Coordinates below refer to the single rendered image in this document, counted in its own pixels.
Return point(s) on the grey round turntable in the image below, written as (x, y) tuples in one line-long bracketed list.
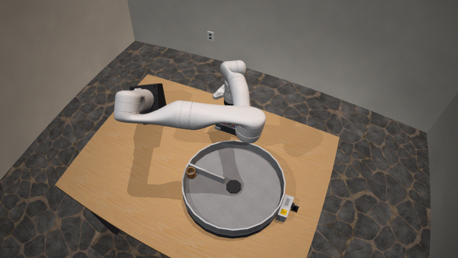
[(237, 185)]

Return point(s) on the bronze bushing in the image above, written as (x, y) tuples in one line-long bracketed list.
[(191, 169)]

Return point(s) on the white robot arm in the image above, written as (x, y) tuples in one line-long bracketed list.
[(249, 121)]

